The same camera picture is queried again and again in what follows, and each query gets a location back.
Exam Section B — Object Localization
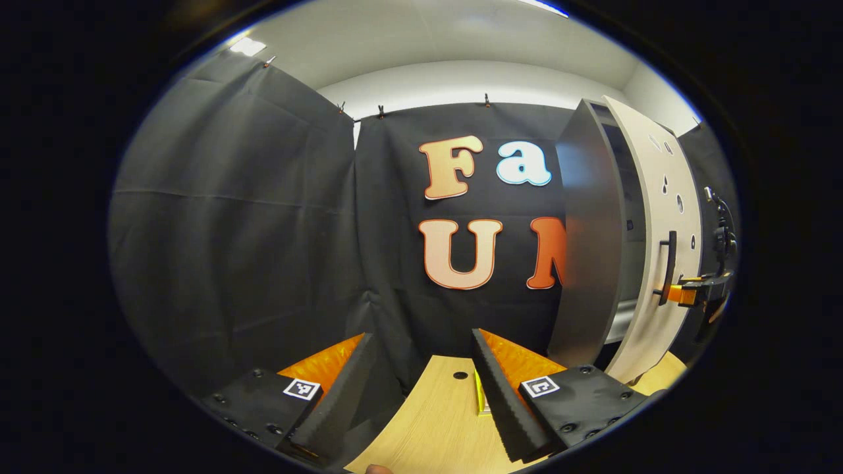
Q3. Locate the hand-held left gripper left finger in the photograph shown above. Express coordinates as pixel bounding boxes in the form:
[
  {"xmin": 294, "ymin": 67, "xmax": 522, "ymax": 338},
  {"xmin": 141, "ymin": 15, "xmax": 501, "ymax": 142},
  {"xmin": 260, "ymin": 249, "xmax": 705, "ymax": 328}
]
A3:
[{"xmin": 198, "ymin": 332, "xmax": 380, "ymax": 465}]

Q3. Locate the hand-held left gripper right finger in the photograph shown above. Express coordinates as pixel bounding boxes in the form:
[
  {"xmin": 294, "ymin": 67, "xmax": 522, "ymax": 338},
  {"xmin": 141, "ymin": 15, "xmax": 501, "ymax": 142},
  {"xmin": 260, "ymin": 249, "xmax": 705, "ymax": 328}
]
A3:
[{"xmin": 471, "ymin": 328, "xmax": 666, "ymax": 463}]

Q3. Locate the black door handle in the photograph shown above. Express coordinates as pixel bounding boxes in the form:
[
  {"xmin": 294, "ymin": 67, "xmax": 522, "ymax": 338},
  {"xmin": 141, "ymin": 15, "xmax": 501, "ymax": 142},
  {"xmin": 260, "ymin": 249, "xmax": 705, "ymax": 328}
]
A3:
[{"xmin": 652, "ymin": 230, "xmax": 678, "ymax": 307}]

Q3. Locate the beige cabinet door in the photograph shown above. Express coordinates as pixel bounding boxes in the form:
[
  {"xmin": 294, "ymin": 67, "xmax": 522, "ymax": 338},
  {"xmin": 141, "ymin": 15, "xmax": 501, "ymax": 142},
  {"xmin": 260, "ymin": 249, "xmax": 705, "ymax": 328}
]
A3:
[{"xmin": 603, "ymin": 95, "xmax": 705, "ymax": 386}]

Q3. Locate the black backdrop cloth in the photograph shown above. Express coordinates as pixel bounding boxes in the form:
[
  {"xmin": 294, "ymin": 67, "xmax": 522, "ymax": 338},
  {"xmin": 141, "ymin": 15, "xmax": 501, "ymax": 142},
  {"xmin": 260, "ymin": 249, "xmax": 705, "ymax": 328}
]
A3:
[{"xmin": 109, "ymin": 49, "xmax": 742, "ymax": 471}]

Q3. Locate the row of black cloth clips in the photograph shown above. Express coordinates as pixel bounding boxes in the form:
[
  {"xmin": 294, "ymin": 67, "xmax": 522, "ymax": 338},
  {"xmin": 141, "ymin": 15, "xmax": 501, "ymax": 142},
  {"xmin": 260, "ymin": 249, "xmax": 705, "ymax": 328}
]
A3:
[{"xmin": 263, "ymin": 56, "xmax": 491, "ymax": 119}]

